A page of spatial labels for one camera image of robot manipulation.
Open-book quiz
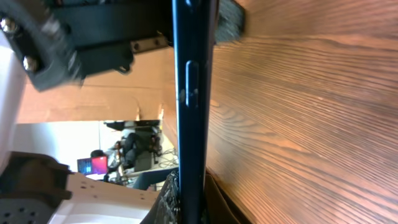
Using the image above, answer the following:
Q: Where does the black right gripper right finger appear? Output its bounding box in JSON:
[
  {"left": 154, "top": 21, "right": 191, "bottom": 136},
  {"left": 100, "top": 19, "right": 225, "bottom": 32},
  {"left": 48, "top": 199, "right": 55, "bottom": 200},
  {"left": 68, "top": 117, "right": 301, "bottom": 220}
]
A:
[{"left": 205, "top": 174, "right": 251, "bottom": 224}]

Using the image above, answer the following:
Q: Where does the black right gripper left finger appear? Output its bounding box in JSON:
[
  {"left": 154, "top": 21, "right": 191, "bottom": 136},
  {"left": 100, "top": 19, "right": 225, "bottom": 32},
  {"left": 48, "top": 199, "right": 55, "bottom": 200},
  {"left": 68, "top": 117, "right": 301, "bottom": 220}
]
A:
[{"left": 141, "top": 170, "right": 180, "bottom": 224}]

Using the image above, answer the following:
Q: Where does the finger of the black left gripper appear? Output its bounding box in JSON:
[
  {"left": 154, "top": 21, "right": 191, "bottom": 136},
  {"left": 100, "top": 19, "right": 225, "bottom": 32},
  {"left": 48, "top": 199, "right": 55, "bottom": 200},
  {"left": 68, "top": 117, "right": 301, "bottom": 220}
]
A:
[{"left": 215, "top": 0, "right": 245, "bottom": 44}]

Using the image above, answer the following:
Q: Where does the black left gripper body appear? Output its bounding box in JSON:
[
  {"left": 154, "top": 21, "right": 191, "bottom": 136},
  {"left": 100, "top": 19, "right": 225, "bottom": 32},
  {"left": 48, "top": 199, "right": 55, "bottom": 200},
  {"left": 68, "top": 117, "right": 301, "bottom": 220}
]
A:
[{"left": 1, "top": 0, "right": 172, "bottom": 91}]

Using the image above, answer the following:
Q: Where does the Galaxy S24 smartphone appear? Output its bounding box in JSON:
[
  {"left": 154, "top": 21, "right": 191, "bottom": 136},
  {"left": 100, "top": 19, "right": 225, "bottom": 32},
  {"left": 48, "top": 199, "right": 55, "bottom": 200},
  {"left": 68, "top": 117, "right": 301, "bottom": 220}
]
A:
[{"left": 172, "top": 0, "right": 219, "bottom": 223}]

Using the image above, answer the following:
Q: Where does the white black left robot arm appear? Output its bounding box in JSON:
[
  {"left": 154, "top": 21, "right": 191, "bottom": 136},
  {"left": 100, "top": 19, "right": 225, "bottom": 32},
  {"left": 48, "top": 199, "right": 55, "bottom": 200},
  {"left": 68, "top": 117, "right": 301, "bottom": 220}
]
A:
[{"left": 1, "top": 0, "right": 248, "bottom": 223}]

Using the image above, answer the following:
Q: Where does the seated person in background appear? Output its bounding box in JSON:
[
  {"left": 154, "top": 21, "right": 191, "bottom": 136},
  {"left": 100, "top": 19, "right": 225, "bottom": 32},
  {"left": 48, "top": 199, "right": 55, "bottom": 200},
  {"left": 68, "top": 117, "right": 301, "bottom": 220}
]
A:
[{"left": 114, "top": 126, "right": 162, "bottom": 172}]

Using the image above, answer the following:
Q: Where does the laptop with pink screen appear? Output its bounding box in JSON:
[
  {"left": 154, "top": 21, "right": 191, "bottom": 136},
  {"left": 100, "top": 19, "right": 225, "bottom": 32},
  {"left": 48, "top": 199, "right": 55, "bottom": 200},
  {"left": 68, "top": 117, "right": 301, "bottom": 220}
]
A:
[{"left": 77, "top": 156, "right": 108, "bottom": 175}]

